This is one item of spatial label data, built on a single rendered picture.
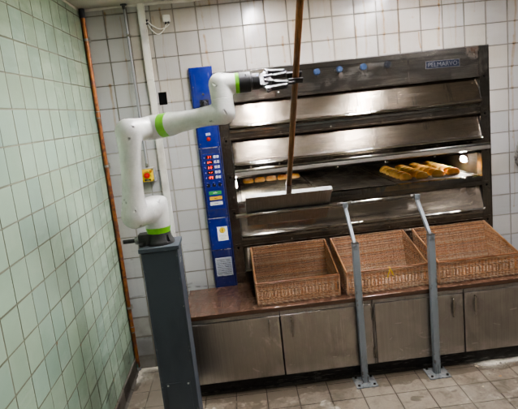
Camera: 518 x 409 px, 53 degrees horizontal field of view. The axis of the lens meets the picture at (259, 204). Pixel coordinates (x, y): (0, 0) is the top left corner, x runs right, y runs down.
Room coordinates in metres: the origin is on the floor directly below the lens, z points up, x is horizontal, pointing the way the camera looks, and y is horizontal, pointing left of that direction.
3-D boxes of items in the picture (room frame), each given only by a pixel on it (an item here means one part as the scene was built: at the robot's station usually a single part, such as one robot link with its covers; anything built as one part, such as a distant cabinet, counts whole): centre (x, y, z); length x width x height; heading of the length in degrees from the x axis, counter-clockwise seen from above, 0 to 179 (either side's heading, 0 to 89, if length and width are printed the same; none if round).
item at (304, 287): (3.42, -0.19, 0.72); 0.56 x 0.49 x 0.28; 92
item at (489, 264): (3.47, -1.38, 0.72); 0.56 x 0.49 x 0.28; 93
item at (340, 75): (3.74, -0.75, 1.99); 1.80 x 0.08 x 0.21; 92
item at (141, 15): (3.65, 0.65, 1.45); 0.05 x 0.02 x 2.30; 92
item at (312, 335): (3.42, -0.65, 0.29); 2.42 x 0.56 x 0.58; 92
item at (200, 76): (4.60, 0.33, 1.07); 1.93 x 0.16 x 2.15; 2
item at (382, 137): (3.71, -0.75, 1.54); 1.79 x 0.11 x 0.19; 92
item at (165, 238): (2.63, 0.59, 1.23); 0.26 x 0.15 x 0.06; 93
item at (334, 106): (3.71, -0.75, 1.80); 1.79 x 0.11 x 0.19; 92
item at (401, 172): (4.17, -1.31, 1.21); 0.61 x 0.48 x 0.06; 2
